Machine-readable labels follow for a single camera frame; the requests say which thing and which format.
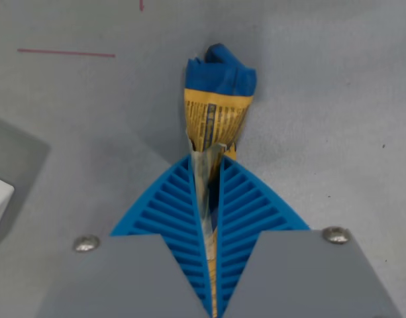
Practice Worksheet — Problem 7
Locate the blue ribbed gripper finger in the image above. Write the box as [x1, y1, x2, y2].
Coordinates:
[33, 156, 213, 318]
[217, 155, 402, 318]

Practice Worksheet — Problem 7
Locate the blue and yellow bag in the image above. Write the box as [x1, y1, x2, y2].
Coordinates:
[183, 42, 258, 318]

